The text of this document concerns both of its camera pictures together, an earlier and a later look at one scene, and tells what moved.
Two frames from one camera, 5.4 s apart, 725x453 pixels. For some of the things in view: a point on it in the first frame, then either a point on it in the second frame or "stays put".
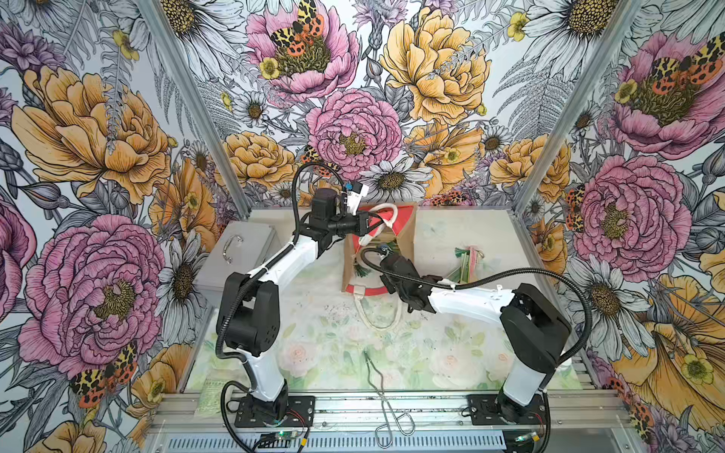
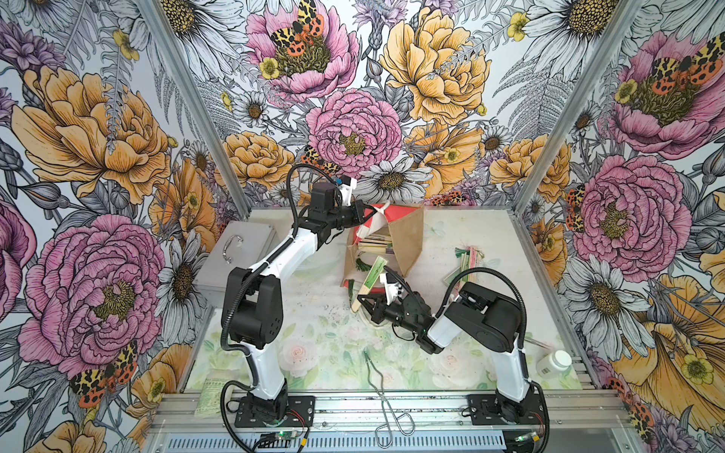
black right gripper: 387,283 to 378,310
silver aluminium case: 243,248 stays put
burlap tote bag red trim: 391,227 stays put
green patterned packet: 210,403 stays put
